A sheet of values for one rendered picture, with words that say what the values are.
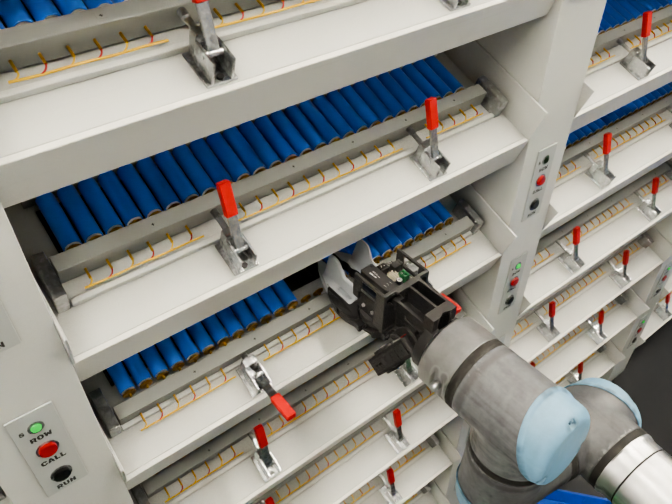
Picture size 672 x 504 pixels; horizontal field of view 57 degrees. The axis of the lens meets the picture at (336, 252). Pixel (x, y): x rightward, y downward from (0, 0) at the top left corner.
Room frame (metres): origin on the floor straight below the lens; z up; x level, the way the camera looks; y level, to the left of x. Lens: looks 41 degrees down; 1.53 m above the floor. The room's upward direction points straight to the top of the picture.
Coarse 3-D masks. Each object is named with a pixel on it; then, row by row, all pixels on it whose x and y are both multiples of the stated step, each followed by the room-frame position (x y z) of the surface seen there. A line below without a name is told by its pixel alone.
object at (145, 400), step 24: (432, 240) 0.69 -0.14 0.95; (432, 264) 0.66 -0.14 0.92; (288, 312) 0.54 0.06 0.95; (312, 312) 0.55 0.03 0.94; (264, 336) 0.51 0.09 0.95; (216, 360) 0.47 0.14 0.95; (264, 360) 0.49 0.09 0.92; (168, 384) 0.43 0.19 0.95; (192, 384) 0.45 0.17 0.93; (120, 408) 0.40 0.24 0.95; (144, 408) 0.41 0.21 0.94
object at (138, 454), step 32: (448, 224) 0.74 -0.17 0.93; (480, 224) 0.73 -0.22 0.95; (448, 256) 0.69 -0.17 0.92; (480, 256) 0.70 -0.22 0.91; (448, 288) 0.64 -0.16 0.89; (288, 352) 0.51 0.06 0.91; (320, 352) 0.51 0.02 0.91; (352, 352) 0.55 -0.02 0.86; (96, 384) 0.44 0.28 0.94; (224, 384) 0.46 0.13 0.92; (288, 384) 0.47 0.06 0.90; (96, 416) 0.40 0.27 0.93; (160, 416) 0.41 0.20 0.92; (192, 416) 0.42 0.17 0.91; (224, 416) 0.42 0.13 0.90; (128, 448) 0.37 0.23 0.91; (160, 448) 0.38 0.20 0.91; (192, 448) 0.40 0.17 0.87; (128, 480) 0.34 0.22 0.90
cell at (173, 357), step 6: (162, 342) 0.48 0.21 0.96; (168, 342) 0.48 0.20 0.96; (162, 348) 0.48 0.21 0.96; (168, 348) 0.48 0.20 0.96; (174, 348) 0.48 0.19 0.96; (162, 354) 0.47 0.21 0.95; (168, 354) 0.47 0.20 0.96; (174, 354) 0.47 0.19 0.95; (168, 360) 0.47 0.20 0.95; (174, 360) 0.46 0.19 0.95; (180, 360) 0.47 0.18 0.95
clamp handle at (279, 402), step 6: (258, 378) 0.46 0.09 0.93; (264, 378) 0.46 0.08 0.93; (264, 384) 0.45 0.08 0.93; (264, 390) 0.44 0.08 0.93; (270, 390) 0.44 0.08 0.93; (270, 396) 0.43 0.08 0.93; (276, 396) 0.43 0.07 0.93; (276, 402) 0.42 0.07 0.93; (282, 402) 0.42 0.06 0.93; (282, 408) 0.41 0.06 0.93; (288, 408) 0.41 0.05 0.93; (282, 414) 0.41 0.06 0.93; (288, 414) 0.40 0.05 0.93; (294, 414) 0.41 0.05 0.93; (288, 420) 0.40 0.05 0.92
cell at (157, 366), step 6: (150, 348) 0.47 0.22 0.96; (144, 354) 0.47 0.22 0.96; (150, 354) 0.47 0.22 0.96; (156, 354) 0.47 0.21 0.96; (144, 360) 0.46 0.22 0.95; (150, 360) 0.46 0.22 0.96; (156, 360) 0.46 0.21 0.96; (162, 360) 0.46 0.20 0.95; (150, 366) 0.46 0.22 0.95; (156, 366) 0.45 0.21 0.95; (162, 366) 0.46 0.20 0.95; (156, 372) 0.45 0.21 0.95
